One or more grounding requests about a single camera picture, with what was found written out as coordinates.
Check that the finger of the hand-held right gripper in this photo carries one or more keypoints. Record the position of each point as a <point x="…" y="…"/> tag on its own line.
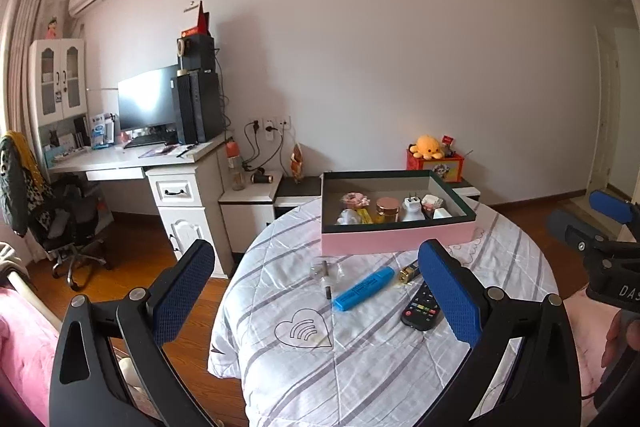
<point x="612" y="207"/>
<point x="570" y="227"/>

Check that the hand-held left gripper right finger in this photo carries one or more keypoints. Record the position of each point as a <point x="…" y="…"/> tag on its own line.
<point x="450" y="292"/>

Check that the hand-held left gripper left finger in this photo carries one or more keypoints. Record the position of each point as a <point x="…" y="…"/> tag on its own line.
<point x="180" y="292"/>

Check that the black remote control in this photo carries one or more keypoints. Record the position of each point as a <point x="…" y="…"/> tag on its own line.
<point x="419" y="313"/>

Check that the small gold black object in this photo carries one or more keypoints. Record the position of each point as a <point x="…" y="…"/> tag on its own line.
<point x="407" y="273"/>

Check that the pink storage box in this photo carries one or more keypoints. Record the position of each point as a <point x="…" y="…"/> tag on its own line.
<point x="395" y="239"/>

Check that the blue highlighter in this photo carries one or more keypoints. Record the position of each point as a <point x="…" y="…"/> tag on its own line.
<point x="362" y="291"/>

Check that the rose gold lid jar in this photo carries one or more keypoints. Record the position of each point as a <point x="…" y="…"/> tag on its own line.
<point x="387" y="207"/>

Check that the yellow highlighter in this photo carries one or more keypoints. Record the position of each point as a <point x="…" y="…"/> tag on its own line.
<point x="365" y="217"/>

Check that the clear plastic metal tool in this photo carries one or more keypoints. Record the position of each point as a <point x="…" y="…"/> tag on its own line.
<point x="327" y="279"/>

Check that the person's right hand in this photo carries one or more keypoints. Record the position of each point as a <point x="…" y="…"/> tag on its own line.
<point x="620" y="342"/>

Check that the pink cloth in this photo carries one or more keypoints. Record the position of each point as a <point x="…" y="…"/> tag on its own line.
<point x="585" y="347"/>

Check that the white door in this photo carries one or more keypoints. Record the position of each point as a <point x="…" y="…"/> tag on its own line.
<point x="605" y="132"/>

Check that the white plug adapter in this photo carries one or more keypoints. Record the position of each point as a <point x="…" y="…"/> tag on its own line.
<point x="414" y="209"/>

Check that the white desk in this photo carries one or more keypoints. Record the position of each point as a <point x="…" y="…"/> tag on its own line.
<point x="180" y="192"/>

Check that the low white side cabinet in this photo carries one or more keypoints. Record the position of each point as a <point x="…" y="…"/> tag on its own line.
<point x="250" y="207"/>

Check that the red toy box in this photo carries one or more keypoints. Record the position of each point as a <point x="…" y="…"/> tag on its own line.
<point x="440" y="168"/>

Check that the small white object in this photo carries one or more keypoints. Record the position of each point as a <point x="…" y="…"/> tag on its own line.
<point x="347" y="217"/>

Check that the clear bottle orange cap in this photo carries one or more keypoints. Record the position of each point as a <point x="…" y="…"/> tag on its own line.
<point x="236" y="167"/>

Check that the black office chair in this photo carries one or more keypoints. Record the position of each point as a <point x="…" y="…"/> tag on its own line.
<point x="65" y="217"/>

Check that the small black device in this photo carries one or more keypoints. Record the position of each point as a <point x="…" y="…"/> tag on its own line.
<point x="261" y="177"/>

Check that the small red toy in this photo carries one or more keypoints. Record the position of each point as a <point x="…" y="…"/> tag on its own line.
<point x="448" y="146"/>

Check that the orange plush toy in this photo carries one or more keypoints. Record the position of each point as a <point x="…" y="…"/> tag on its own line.
<point x="426" y="146"/>

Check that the dark top nightstand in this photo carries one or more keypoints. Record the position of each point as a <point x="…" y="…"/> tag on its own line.
<point x="297" y="188"/>

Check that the pink blanket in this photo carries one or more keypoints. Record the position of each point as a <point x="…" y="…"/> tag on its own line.
<point x="20" y="357"/>

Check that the orange patterned bag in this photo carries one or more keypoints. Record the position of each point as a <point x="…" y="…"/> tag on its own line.
<point x="297" y="162"/>

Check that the blue white box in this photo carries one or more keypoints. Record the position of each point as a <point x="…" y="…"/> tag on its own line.
<point x="100" y="129"/>

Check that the black computer tower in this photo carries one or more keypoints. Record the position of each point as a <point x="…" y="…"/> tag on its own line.
<point x="197" y="107"/>

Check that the patterned jacket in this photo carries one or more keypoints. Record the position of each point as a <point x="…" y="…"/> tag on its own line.
<point x="20" y="182"/>

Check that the black computer monitor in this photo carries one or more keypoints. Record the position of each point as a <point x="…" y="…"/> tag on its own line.
<point x="145" y="99"/>

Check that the black speaker box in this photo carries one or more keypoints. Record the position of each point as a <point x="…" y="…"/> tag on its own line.
<point x="197" y="52"/>

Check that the white glass door cabinet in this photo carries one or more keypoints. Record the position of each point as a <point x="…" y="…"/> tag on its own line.
<point x="57" y="82"/>

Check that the red triangular object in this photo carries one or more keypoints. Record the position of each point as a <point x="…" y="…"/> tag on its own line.
<point x="200" y="22"/>

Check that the beige curtain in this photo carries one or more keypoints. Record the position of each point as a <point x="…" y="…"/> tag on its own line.
<point x="30" y="57"/>

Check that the small doll figure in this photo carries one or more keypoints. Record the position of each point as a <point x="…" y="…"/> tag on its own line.
<point x="53" y="29"/>

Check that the white wall sockets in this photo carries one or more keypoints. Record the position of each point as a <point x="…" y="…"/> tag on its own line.
<point x="272" y="124"/>

